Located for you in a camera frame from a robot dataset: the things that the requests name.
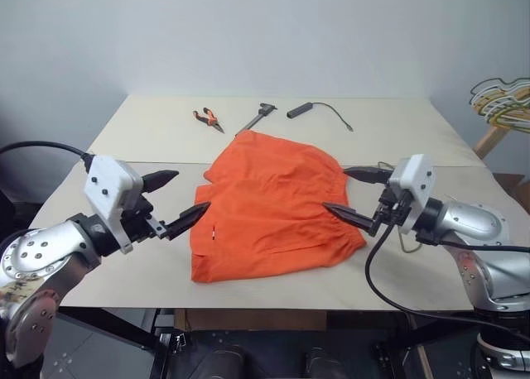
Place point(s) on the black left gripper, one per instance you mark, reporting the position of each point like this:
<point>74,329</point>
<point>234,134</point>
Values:
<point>141,226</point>

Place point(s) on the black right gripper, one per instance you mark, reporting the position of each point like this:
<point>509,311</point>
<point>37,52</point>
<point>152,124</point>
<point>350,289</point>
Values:
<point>391,211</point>

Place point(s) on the orange shorts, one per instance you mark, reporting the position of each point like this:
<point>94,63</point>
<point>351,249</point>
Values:
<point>269,209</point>

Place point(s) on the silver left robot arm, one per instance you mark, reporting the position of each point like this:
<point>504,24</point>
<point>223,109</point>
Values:
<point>41,250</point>

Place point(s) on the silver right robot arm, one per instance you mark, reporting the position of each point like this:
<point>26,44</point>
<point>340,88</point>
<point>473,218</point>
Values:
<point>472,217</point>

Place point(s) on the brown wooden pole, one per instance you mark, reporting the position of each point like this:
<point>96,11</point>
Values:
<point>490,141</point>

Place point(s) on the grey black caliper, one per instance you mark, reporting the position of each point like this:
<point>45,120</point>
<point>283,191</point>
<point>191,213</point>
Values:
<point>254,120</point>

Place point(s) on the hangers on wooden rack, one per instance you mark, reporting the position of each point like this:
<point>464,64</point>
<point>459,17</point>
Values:
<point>490,93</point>

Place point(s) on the black case with white marks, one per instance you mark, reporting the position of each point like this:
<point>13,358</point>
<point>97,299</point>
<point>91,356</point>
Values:
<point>95,350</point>

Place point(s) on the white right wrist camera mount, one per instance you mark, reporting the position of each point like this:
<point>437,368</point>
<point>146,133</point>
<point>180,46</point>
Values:
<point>414,176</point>

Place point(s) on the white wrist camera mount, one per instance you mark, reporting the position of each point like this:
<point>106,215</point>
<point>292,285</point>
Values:
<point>107,180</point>
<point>414,176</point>

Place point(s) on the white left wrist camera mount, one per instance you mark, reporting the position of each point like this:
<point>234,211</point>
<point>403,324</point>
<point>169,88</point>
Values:
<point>107,180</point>

